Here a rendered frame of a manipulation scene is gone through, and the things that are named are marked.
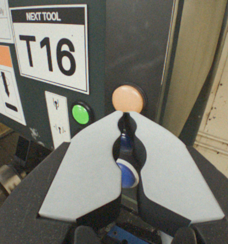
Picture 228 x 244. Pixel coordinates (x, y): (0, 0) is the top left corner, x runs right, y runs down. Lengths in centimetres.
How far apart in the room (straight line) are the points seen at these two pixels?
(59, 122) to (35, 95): 4
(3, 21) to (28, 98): 9
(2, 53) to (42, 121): 9
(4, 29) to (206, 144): 129
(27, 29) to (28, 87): 7
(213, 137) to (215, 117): 14
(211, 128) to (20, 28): 122
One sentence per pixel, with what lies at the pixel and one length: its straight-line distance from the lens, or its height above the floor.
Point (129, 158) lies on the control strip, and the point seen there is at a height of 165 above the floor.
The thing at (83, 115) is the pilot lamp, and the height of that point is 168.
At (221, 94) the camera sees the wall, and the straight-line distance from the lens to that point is 121.
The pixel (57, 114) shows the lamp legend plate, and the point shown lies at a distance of 21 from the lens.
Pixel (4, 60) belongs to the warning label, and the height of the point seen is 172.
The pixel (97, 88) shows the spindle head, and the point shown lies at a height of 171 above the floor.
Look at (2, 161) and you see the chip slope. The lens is 160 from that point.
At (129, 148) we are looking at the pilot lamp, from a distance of 16.
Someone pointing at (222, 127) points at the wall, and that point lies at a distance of 130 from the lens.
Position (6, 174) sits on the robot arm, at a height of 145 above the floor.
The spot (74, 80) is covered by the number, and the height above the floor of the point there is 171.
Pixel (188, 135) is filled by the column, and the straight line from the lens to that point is 94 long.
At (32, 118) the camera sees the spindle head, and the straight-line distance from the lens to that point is 25.
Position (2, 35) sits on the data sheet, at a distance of 25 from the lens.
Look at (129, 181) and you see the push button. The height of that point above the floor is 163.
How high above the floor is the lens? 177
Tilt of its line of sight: 32 degrees down
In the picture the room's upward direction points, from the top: 3 degrees clockwise
